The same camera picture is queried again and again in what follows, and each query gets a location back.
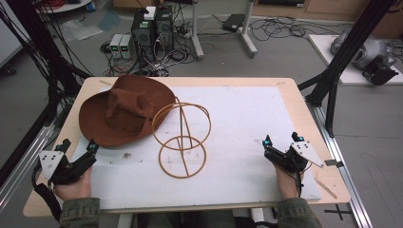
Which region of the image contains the black flat box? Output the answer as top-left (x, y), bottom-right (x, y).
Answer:
top-left (221, 13), bottom-right (247, 33)

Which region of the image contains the black metal frame strut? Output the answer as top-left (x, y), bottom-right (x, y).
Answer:
top-left (0, 0), bottom-right (93, 188)
top-left (297, 0), bottom-right (398, 139)

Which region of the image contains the person's left hand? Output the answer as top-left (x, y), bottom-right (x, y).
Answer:
top-left (54, 166), bottom-right (93, 202)

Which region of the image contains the aluminium rail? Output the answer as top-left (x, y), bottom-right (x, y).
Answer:
top-left (0, 123), bottom-right (57, 212)
top-left (307, 100), bottom-right (374, 228)

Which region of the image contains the grey bench power supply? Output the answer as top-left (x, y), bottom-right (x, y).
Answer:
top-left (120, 34), bottom-right (134, 60)
top-left (108, 33), bottom-right (124, 60)

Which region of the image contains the grey metal stand leg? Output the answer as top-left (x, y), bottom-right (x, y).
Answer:
top-left (240, 0), bottom-right (259, 59)
top-left (189, 0), bottom-right (205, 62)

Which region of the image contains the black floor cable tangle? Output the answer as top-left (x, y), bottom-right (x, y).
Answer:
top-left (249, 16), bottom-right (341, 43)

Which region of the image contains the black device on board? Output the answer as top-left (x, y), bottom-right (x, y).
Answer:
top-left (361, 56), bottom-right (400, 86)

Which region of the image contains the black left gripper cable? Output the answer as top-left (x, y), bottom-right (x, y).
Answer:
top-left (30, 164), bottom-right (64, 223)

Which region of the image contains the black computer tower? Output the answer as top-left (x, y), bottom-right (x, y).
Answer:
top-left (130, 10), bottom-right (157, 62)
top-left (154, 5), bottom-right (175, 52)

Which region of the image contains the thin wooden stick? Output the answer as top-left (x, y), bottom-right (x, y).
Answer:
top-left (313, 177), bottom-right (338, 200)

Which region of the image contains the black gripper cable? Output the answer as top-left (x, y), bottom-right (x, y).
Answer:
top-left (30, 164), bottom-right (64, 223)
top-left (293, 157), bottom-right (306, 198)

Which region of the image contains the black tape strip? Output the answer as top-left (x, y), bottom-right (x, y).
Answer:
top-left (324, 159), bottom-right (345, 168)

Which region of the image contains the person's right hand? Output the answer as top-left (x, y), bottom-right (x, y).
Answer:
top-left (274, 164), bottom-right (306, 200)

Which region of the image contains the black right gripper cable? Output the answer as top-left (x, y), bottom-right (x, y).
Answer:
top-left (293, 157), bottom-right (306, 198)

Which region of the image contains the black tape cross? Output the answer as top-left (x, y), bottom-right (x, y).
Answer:
top-left (323, 203), bottom-right (353, 221)

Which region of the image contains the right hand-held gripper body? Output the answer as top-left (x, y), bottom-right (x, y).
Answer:
top-left (263, 141), bottom-right (325, 174)

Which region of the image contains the clear plastic sheet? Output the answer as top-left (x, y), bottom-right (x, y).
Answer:
top-left (59, 11), bottom-right (123, 43)

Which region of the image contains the tan wire hat stand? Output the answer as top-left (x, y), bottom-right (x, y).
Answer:
top-left (151, 97), bottom-right (212, 180)

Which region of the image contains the white floor board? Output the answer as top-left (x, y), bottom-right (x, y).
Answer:
top-left (308, 33), bottom-right (403, 86)

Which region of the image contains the brown cowboy hat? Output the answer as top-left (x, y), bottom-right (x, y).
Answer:
top-left (78, 74), bottom-right (177, 148)

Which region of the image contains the white box on tower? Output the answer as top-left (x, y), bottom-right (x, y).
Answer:
top-left (144, 6), bottom-right (157, 21)

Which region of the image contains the white table mat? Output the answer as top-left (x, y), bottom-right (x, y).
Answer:
top-left (70, 85), bottom-right (323, 211)

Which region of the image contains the grey robot shell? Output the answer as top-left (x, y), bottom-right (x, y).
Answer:
top-left (330, 28), bottom-right (397, 71)

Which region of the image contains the cable tangle by towers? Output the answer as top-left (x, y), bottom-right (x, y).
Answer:
top-left (100, 37), bottom-right (198, 78)

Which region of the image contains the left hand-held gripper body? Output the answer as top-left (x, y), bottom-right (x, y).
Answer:
top-left (38, 149), bottom-right (98, 186)

